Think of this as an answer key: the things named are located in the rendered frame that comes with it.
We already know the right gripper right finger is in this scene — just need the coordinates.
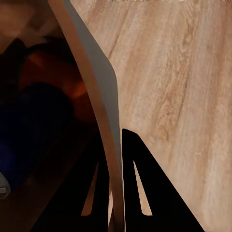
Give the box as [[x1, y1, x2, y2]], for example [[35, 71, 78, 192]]
[[122, 129, 205, 232]]

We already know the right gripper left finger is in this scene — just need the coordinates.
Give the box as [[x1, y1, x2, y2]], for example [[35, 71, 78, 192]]
[[30, 132, 109, 232]]

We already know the trash can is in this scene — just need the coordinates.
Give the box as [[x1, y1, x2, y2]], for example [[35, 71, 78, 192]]
[[0, 0, 125, 232]]

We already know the can of soda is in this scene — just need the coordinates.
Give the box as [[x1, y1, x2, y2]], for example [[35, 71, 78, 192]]
[[15, 48, 97, 123], [0, 82, 74, 199]]

